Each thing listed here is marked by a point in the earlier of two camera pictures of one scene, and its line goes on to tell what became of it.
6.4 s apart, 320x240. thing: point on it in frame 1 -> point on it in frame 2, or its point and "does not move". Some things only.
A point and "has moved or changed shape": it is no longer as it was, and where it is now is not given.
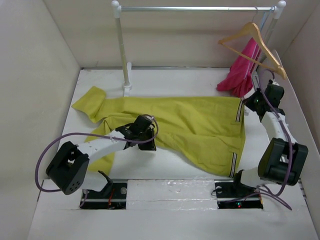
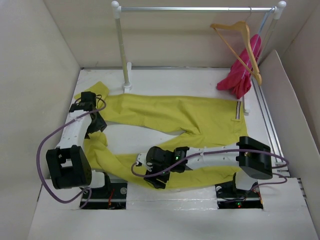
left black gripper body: [147, 145] -> [96, 125]
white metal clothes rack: [116, 6] does not move
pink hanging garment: [239, 80] does not move
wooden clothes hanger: [277, 67] -> [243, 25]
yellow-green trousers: [202, 133] has moved or changed shape
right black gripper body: [254, 101] -> [164, 178]
